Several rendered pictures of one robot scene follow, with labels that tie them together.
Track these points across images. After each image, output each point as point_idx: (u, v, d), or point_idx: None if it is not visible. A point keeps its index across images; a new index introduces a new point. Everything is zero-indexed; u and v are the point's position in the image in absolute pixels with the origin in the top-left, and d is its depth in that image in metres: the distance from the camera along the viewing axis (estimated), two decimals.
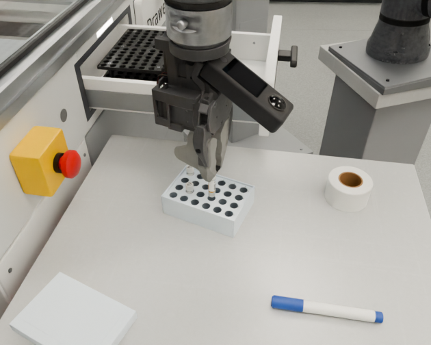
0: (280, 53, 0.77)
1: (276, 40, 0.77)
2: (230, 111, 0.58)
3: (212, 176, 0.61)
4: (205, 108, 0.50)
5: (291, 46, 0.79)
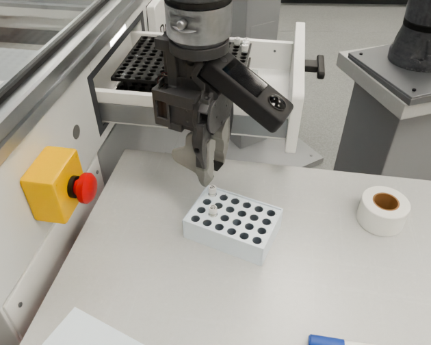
0: (306, 64, 0.72)
1: (302, 49, 0.72)
2: (231, 109, 0.58)
3: (209, 181, 0.60)
4: (205, 108, 0.50)
5: (317, 55, 0.75)
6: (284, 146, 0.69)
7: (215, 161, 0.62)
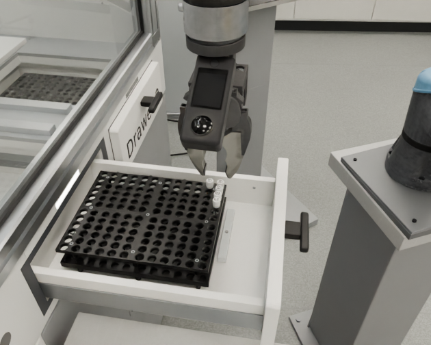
0: (286, 229, 0.61)
1: (282, 211, 0.61)
2: (245, 128, 0.54)
3: (204, 172, 0.62)
4: (187, 94, 0.53)
5: (301, 213, 0.64)
6: (260, 335, 0.58)
7: (226, 166, 0.61)
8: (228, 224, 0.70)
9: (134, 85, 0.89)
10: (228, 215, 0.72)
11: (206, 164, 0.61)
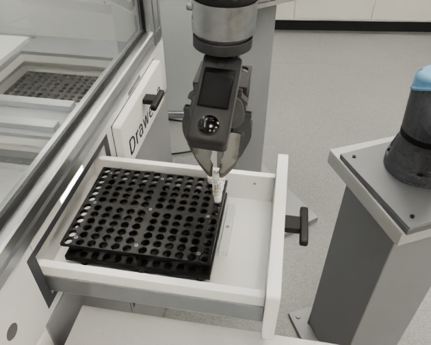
0: (286, 224, 0.62)
1: (282, 205, 0.63)
2: (246, 130, 0.55)
3: (211, 173, 0.62)
4: (191, 93, 0.53)
5: (300, 207, 0.65)
6: (261, 326, 0.60)
7: (219, 165, 0.61)
8: (229, 219, 0.72)
9: (136, 83, 0.90)
10: (229, 211, 0.73)
11: (212, 165, 0.61)
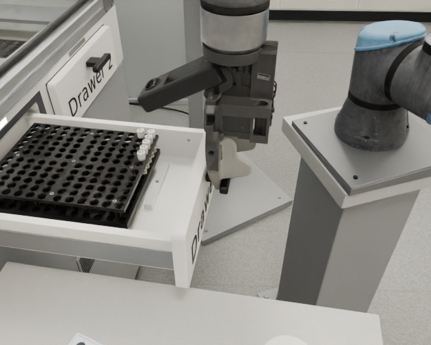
0: None
1: (204, 155, 0.61)
2: (206, 141, 0.52)
3: None
4: None
5: None
6: None
7: None
8: (160, 174, 0.70)
9: (80, 45, 0.88)
10: (161, 167, 0.71)
11: None
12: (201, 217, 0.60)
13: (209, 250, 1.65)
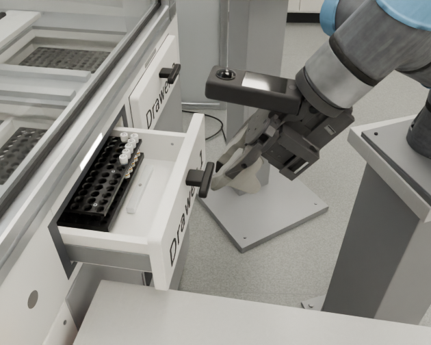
0: (189, 176, 0.62)
1: (185, 159, 0.62)
2: (245, 153, 0.53)
3: (216, 168, 0.63)
4: None
5: (206, 163, 0.64)
6: None
7: None
8: (144, 178, 0.71)
9: (152, 56, 0.87)
10: (145, 171, 0.72)
11: (223, 165, 0.62)
12: (181, 220, 0.61)
13: (249, 257, 1.64)
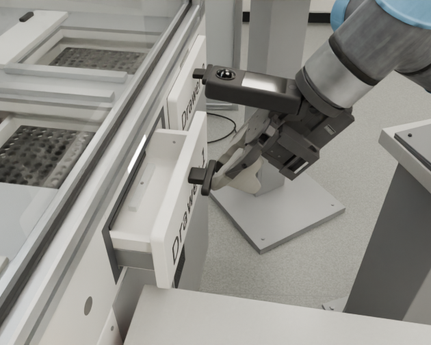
0: (191, 174, 0.61)
1: (187, 157, 0.62)
2: (245, 153, 0.53)
3: (216, 168, 0.63)
4: None
5: (209, 161, 0.64)
6: None
7: None
8: (145, 176, 0.71)
9: (185, 56, 0.86)
10: (147, 169, 0.72)
11: (223, 165, 0.62)
12: (183, 218, 0.61)
13: (267, 259, 1.62)
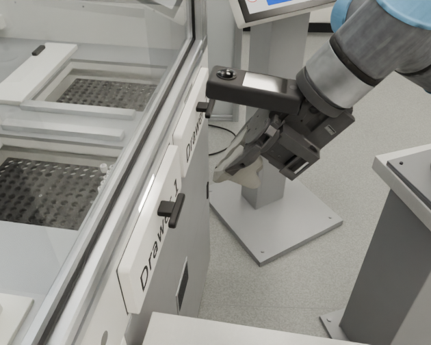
0: (160, 208, 0.67)
1: (157, 192, 0.68)
2: (244, 153, 0.53)
3: (215, 174, 0.61)
4: None
5: (178, 194, 0.70)
6: None
7: None
8: None
9: (189, 91, 0.91)
10: None
11: None
12: (153, 248, 0.67)
13: (267, 271, 1.68)
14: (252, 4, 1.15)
